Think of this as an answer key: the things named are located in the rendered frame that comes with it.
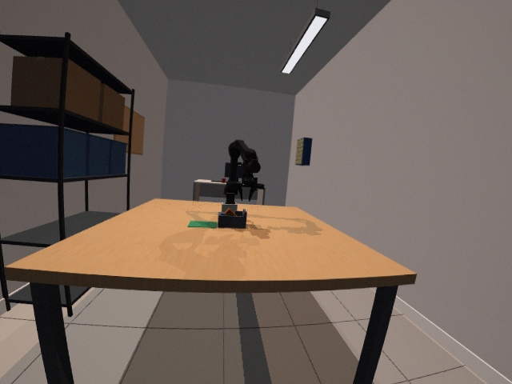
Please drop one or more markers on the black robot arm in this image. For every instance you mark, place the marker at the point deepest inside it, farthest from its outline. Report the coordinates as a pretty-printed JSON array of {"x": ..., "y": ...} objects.
[{"x": 250, "y": 165}]

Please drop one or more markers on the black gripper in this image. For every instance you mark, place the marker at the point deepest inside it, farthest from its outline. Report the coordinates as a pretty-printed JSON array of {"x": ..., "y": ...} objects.
[{"x": 240, "y": 185}]

